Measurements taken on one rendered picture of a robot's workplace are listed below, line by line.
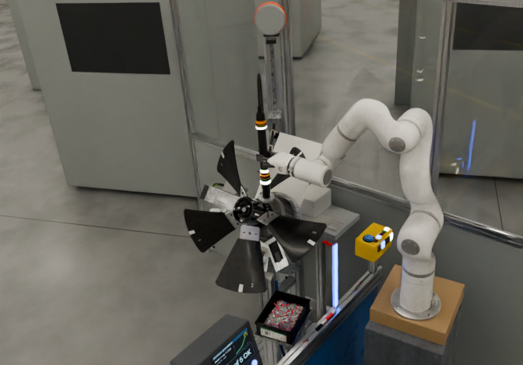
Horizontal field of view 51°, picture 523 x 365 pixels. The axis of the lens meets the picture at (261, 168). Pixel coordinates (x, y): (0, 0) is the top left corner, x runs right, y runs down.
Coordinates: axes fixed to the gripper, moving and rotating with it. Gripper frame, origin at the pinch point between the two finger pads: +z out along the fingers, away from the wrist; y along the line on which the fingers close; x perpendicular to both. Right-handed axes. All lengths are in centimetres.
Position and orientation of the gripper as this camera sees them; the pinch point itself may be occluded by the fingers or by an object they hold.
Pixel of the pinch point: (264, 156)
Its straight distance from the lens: 227.7
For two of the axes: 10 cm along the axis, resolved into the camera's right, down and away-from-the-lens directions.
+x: -0.6, -8.7, -4.8
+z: -7.7, -2.7, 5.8
